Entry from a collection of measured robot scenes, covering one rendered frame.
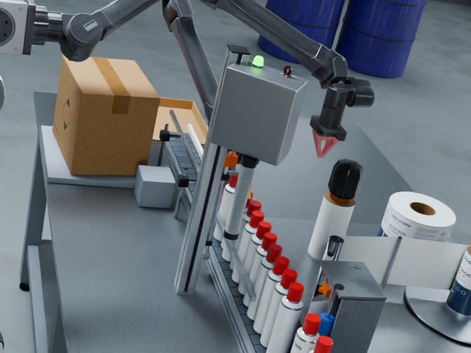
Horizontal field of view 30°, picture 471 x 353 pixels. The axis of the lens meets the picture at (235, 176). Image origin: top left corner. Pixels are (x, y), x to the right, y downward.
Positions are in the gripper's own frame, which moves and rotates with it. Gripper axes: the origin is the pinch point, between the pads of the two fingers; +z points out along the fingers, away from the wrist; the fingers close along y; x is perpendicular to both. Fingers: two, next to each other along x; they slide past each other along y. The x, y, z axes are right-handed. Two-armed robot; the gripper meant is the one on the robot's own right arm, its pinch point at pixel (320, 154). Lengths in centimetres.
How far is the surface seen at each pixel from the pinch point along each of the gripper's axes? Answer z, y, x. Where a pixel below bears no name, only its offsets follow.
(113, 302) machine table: 35, -17, 54
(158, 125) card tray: 36, 89, 20
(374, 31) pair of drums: 90, 400, -229
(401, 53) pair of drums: 105, 396, -255
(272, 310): 20, -41, 23
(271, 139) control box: -15.8, -25.2, 26.4
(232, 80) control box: -26.4, -17.9, 35.8
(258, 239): 14.2, -20.2, 21.3
